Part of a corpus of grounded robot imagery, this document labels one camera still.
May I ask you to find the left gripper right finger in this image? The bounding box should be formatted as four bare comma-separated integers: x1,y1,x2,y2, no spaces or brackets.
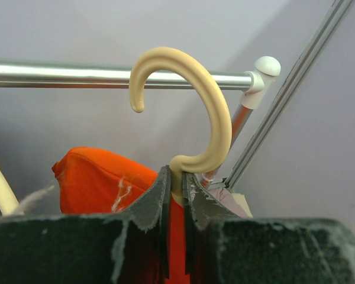
182,173,355,283

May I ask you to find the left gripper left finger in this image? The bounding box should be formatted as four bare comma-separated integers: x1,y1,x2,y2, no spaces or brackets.
0,166,171,283

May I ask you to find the orange t shirt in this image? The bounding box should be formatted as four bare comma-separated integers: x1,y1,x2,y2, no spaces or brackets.
52,147,190,283

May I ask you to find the beige plastic hanger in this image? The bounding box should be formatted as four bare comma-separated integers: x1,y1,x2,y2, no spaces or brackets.
128,47,232,206

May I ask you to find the white hanger of grey shirt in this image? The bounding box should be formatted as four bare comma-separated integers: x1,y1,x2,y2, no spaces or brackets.
0,171,19,215

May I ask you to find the mauve clothes pile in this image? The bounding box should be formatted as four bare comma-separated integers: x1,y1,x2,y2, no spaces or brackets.
209,188,253,218

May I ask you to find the metal clothes rack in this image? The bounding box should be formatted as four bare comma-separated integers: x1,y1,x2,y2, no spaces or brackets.
0,56,282,190

